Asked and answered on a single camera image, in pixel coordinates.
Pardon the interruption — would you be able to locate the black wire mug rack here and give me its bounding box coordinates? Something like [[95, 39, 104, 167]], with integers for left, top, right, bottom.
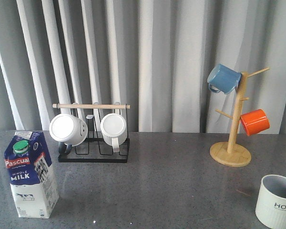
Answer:
[[52, 103, 130, 163]]

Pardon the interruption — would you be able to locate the wooden mug tree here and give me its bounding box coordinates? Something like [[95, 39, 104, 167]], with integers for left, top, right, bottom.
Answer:
[[210, 67, 270, 167]]

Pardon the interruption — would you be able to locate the grey pleated curtain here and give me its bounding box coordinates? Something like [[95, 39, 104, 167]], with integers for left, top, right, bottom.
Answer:
[[0, 0, 286, 134]]

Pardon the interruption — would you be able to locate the orange enamel mug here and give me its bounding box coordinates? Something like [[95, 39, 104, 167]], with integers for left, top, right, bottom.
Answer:
[[240, 109, 270, 136]]

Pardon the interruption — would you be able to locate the white HOME mug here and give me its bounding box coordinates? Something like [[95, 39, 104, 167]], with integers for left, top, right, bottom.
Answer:
[[255, 175, 286, 229]]

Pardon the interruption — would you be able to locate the blue white milk carton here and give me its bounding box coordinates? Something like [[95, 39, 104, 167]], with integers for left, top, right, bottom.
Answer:
[[4, 131, 59, 219]]

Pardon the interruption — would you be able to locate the white ribbed mug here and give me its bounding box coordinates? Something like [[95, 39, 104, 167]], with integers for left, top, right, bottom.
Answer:
[[101, 113, 127, 152]]

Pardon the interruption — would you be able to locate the white smiley face mug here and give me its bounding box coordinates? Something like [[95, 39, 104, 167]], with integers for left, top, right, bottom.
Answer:
[[49, 114, 88, 155]]

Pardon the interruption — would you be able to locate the blue enamel mug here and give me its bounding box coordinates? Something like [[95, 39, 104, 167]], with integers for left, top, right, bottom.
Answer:
[[207, 63, 241, 94]]

